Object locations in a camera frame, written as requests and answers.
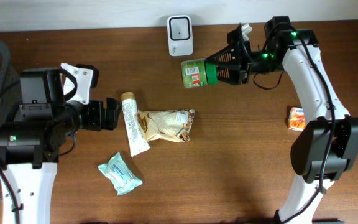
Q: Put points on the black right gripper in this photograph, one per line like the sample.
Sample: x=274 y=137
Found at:
x=235 y=54

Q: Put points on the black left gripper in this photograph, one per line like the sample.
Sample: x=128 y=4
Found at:
x=112 y=114

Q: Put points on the green lid jar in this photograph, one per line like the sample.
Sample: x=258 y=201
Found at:
x=197 y=73

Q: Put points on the white cream tube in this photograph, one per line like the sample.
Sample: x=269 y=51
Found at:
x=135 y=134

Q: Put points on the teal tissue pack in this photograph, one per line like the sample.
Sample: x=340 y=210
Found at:
x=120 y=175

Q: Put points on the beige snack bag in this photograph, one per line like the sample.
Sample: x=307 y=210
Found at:
x=169 y=125

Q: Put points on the orange tissue pack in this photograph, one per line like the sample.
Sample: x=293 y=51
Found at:
x=296 y=119

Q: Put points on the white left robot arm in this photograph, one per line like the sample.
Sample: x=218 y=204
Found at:
x=55 y=104

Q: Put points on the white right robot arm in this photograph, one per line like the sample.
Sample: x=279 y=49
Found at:
x=328 y=145

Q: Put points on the white barcode scanner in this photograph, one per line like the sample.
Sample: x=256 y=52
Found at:
x=180 y=35

